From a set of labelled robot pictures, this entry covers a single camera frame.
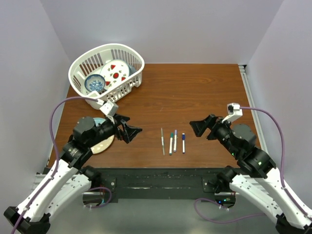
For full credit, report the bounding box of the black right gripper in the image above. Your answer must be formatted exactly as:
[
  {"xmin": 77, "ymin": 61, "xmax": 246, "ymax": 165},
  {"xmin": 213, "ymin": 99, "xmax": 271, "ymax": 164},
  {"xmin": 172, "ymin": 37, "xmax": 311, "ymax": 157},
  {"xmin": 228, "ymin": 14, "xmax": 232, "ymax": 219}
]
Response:
[{"xmin": 189, "ymin": 113, "xmax": 239, "ymax": 157}]

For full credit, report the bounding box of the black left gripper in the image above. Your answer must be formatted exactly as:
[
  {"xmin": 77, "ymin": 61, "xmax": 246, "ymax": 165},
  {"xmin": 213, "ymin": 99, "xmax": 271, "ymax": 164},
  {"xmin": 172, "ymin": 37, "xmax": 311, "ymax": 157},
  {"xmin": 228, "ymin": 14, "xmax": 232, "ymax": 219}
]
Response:
[{"xmin": 87, "ymin": 113, "xmax": 142, "ymax": 147}]

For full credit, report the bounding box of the thin white blue-end pen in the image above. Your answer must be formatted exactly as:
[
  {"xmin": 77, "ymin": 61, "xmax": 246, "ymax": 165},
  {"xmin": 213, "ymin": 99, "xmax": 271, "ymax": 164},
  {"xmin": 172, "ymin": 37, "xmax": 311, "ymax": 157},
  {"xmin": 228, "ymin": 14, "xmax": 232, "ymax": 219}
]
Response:
[{"xmin": 182, "ymin": 139, "xmax": 185, "ymax": 154}]

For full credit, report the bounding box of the white purple-tip marker pen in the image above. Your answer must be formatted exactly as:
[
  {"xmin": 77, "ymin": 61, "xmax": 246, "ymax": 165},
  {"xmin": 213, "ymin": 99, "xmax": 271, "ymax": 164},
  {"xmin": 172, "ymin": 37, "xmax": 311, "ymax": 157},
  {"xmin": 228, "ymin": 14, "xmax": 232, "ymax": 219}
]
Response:
[{"xmin": 174, "ymin": 129, "xmax": 177, "ymax": 153}]

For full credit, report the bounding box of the white green-end marker pen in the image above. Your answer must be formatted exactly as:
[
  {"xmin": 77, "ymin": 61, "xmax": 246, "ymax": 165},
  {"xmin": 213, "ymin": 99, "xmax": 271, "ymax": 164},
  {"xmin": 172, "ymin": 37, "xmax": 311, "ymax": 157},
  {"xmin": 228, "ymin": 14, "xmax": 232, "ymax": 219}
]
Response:
[{"xmin": 169, "ymin": 132, "xmax": 174, "ymax": 155}]

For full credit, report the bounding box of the grey green pen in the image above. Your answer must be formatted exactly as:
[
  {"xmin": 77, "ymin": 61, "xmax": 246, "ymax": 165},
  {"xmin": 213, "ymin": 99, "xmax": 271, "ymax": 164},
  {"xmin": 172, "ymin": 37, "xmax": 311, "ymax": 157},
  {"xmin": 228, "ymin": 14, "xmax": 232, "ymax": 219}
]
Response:
[{"xmin": 160, "ymin": 127, "xmax": 165, "ymax": 156}]

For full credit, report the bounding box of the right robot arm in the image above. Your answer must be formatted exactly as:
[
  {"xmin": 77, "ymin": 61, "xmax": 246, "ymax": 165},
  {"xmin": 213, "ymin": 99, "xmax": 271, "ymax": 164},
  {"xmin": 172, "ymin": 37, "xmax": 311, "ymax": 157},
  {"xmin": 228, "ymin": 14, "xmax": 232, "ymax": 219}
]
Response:
[{"xmin": 190, "ymin": 111, "xmax": 312, "ymax": 234}]

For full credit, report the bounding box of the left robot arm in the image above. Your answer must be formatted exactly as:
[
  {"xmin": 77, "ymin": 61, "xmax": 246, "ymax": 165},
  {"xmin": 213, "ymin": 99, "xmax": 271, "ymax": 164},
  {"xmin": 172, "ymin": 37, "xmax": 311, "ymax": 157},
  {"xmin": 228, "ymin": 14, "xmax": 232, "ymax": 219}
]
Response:
[{"xmin": 4, "ymin": 114, "xmax": 142, "ymax": 234}]

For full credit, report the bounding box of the light blue plate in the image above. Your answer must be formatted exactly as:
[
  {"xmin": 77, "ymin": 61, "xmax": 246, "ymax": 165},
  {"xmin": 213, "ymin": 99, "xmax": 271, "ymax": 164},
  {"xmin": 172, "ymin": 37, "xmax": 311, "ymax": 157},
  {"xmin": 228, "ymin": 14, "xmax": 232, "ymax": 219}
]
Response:
[{"xmin": 91, "ymin": 117, "xmax": 114, "ymax": 154}]

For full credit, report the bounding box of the blue white patterned bowl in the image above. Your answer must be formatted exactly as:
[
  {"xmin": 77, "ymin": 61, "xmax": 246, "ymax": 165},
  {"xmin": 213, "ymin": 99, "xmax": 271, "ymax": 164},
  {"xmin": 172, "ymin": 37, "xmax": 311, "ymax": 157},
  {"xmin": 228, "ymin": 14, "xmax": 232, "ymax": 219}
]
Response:
[{"xmin": 84, "ymin": 74, "xmax": 106, "ymax": 92}]

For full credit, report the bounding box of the blue rimmed plate behind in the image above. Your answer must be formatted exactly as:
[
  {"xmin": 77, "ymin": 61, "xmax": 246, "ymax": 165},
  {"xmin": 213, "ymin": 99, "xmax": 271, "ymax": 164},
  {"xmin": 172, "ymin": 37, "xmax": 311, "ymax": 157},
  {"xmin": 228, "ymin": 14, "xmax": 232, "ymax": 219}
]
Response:
[{"xmin": 128, "ymin": 64, "xmax": 137, "ymax": 76}]

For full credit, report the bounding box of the white plastic dish basket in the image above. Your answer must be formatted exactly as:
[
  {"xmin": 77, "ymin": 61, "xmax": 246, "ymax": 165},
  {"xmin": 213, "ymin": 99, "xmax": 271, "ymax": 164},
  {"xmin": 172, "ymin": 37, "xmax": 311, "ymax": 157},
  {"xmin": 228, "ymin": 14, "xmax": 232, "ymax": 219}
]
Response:
[{"xmin": 68, "ymin": 43, "xmax": 145, "ymax": 102}]

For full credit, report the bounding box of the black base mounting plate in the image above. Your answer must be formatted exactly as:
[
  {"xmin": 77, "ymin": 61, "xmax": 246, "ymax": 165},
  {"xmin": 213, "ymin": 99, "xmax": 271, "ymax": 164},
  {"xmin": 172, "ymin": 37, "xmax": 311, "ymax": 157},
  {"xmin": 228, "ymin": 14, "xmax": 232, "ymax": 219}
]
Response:
[{"xmin": 73, "ymin": 167, "xmax": 273, "ymax": 204}]

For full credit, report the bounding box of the white watermelon pattern plate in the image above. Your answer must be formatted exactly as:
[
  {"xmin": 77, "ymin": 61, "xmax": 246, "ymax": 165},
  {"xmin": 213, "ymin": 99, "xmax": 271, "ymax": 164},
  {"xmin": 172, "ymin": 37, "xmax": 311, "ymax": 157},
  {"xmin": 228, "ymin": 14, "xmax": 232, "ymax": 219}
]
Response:
[{"xmin": 99, "ymin": 59, "xmax": 129, "ymax": 90}]

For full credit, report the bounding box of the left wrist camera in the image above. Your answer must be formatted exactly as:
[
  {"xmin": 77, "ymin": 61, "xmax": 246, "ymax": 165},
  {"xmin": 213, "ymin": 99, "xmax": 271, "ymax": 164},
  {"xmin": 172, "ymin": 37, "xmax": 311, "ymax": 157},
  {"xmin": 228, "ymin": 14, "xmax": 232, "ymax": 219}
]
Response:
[{"xmin": 99, "ymin": 101, "xmax": 119, "ymax": 124}]

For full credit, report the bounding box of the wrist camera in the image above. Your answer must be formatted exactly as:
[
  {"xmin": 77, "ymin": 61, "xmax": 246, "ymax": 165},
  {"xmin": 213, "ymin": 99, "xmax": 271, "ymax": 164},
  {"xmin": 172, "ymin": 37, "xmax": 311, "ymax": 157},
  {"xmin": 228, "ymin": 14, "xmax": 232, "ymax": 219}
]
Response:
[
  {"xmin": 99, "ymin": 101, "xmax": 119, "ymax": 124},
  {"xmin": 222, "ymin": 103, "xmax": 243, "ymax": 123}
]

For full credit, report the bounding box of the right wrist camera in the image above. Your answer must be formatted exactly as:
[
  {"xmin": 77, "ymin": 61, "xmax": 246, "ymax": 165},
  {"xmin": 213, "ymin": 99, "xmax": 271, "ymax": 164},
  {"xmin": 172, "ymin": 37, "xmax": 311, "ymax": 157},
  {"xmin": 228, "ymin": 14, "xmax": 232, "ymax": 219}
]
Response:
[{"xmin": 222, "ymin": 103, "xmax": 243, "ymax": 123}]

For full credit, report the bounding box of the aluminium frame rail right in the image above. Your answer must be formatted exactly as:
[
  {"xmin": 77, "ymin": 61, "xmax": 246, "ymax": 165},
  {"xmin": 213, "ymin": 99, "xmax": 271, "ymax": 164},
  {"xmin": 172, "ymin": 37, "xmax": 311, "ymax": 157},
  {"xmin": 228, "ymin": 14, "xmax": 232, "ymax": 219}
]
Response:
[{"xmin": 238, "ymin": 63, "xmax": 299, "ymax": 234}]

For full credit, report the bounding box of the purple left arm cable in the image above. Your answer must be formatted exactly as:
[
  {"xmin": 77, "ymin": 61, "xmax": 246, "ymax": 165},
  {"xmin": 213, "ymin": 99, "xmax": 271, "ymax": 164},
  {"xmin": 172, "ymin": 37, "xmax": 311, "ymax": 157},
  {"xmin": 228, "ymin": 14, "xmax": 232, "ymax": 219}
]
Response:
[{"xmin": 9, "ymin": 97, "xmax": 113, "ymax": 234}]

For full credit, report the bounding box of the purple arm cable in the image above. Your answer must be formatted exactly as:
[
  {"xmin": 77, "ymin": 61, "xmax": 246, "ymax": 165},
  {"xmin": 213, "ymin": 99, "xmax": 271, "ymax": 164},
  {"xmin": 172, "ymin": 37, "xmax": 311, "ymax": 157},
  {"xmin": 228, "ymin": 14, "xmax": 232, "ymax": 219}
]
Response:
[
  {"xmin": 194, "ymin": 106, "xmax": 310, "ymax": 224},
  {"xmin": 9, "ymin": 97, "xmax": 113, "ymax": 234}
]

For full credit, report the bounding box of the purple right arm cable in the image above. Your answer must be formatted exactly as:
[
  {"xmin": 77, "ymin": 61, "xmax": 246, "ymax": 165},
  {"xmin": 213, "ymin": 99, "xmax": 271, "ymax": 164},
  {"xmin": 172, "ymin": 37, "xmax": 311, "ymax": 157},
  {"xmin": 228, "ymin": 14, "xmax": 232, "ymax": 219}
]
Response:
[{"xmin": 194, "ymin": 106, "xmax": 310, "ymax": 224}]

